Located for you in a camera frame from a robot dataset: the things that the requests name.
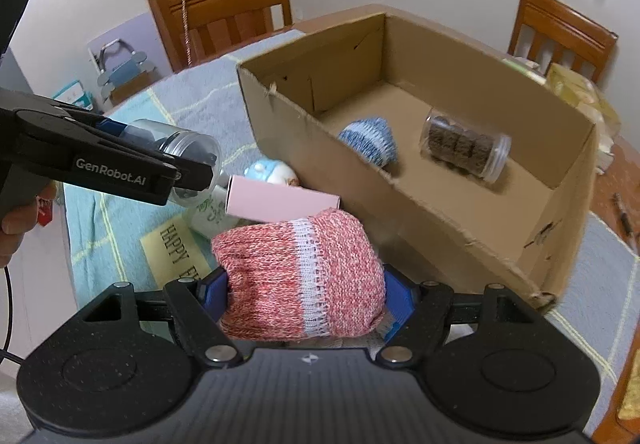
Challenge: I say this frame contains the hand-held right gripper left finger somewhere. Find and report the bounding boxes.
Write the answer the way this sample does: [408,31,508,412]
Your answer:
[80,267,242,368]

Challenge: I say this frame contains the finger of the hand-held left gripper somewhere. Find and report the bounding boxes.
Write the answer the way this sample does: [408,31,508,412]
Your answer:
[50,104,132,141]
[15,108,214,195]

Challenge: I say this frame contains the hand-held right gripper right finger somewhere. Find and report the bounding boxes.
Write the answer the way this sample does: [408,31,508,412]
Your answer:
[375,264,546,368]

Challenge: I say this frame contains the clear jar dark contents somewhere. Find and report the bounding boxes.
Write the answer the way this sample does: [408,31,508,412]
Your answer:
[122,118,222,207]

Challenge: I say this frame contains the white tin green print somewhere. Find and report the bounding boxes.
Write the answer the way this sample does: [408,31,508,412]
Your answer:
[187,184,251,239]

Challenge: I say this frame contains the white blue figurine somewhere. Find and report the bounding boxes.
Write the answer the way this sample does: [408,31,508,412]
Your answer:
[243,159,301,187]

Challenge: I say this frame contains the red knitted sock roll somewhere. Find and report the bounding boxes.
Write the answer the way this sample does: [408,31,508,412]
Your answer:
[210,208,388,340]

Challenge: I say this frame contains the cardboard box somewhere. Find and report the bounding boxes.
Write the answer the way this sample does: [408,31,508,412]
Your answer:
[236,12,600,312]

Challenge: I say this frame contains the person's left hand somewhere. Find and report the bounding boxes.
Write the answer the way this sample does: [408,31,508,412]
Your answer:
[0,184,57,269]

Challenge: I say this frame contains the teal box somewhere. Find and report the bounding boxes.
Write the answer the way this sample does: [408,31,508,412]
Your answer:
[52,80,96,112]

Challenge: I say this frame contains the folding hand cart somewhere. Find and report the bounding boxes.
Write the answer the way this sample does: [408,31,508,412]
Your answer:
[90,38,162,107]

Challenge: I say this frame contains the yellow greeting card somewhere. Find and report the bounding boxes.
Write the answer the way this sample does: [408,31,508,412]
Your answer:
[140,219,226,289]

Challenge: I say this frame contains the pink box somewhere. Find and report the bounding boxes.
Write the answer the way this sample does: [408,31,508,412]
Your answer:
[225,175,343,225]

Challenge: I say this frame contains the checkered blanket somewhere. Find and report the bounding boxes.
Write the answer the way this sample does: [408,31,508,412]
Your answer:
[64,28,632,425]

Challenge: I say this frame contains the blue knitted sock roll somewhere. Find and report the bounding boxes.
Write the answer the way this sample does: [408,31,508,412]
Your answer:
[337,116,401,169]

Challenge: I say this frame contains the clear jar brown contents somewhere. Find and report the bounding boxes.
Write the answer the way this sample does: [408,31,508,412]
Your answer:
[420,108,513,185]

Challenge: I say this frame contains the black pen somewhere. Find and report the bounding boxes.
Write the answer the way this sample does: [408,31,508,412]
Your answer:
[614,193,638,245]

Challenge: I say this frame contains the beige tissue packets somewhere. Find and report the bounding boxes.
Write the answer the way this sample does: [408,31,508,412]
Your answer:
[594,124,622,175]

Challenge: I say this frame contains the green tissue packet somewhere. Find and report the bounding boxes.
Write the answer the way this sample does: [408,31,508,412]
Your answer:
[502,56,547,85]

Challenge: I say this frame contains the gold box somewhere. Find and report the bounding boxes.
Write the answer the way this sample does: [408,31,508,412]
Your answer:
[545,64,621,135]

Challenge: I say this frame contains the black cable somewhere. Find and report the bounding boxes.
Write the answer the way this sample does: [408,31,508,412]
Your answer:
[0,266,23,365]

